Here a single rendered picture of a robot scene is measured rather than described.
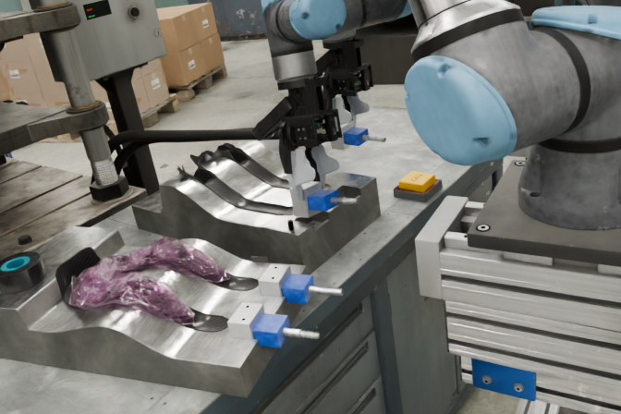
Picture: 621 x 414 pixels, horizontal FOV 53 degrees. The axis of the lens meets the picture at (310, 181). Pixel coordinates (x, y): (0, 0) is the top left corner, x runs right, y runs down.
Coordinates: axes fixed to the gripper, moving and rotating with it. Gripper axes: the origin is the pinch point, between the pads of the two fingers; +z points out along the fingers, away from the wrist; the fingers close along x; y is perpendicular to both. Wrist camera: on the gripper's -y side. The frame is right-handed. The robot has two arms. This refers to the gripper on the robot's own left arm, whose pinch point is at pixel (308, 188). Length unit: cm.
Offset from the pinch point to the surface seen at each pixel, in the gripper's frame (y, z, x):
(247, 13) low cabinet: -500, -82, 503
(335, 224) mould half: 1.2, 8.3, 4.7
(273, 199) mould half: -13.6, 3.5, 4.3
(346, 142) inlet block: -10.1, -3.0, 26.6
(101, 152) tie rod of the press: -71, -8, 3
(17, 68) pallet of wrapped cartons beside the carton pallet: -432, -51, 160
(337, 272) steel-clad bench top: 4.4, 15.4, -1.0
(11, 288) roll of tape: -29, 4, -44
